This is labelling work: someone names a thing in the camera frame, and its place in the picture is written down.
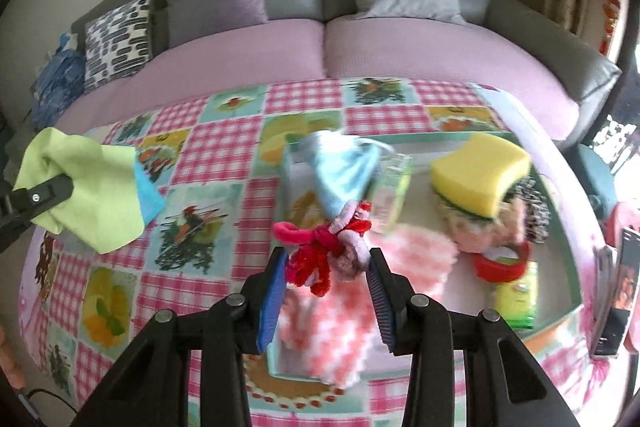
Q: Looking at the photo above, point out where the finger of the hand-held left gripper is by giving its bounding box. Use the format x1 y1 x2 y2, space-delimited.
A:
0 174 75 230

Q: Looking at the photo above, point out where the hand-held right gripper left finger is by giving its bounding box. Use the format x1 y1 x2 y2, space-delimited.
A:
67 247 290 427

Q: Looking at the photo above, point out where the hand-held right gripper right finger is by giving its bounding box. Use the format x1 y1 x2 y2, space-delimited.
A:
366 248 581 427

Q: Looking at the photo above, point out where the green cloth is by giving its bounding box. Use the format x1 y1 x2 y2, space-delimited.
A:
12 127 167 255

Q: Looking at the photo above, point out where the red pink pipe cleaner bundle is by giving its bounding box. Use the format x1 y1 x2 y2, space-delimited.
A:
272 202 373 298

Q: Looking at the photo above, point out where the pink white zigzag cloth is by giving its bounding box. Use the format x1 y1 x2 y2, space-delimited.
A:
277 227 460 390

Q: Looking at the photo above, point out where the green rimmed tray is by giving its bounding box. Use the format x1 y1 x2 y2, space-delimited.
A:
267 129 586 380

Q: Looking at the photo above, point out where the pale green tissue packet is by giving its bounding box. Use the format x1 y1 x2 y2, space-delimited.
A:
372 154 413 225

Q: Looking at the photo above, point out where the pink floral scrunchie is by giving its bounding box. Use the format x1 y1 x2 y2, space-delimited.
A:
440 194 526 254

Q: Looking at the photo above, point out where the red tape roll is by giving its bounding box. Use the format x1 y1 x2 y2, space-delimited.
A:
472 241 532 284

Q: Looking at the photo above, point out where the bright green tissue packet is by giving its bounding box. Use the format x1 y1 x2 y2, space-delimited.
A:
495 261 541 330

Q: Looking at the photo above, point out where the blue face mask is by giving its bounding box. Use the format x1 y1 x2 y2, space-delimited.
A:
300 130 396 220

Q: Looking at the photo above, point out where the yellow sponge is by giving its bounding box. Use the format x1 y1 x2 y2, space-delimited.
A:
431 132 532 220

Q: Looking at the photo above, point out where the black white spotted scrunchie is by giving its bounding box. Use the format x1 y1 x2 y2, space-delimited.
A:
510 179 551 245

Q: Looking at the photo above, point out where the blue clothes pile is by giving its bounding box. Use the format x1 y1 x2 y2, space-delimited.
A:
30 32 88 128

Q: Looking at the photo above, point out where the pink checked printed tablecloth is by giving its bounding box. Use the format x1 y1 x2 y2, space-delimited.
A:
17 77 626 427

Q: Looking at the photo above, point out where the black white patterned pillow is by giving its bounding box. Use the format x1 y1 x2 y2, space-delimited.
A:
82 0 153 90

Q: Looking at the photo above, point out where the pink sofa seat cushion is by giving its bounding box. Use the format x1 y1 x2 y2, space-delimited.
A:
324 14 583 138
55 18 331 128

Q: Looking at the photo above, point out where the dark magazine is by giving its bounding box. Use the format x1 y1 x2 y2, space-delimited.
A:
592 227 640 358

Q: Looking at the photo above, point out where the teal stool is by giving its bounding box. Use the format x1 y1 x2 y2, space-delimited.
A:
577 144 618 228

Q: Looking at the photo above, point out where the black cable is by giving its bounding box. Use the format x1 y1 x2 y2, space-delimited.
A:
20 387 81 427

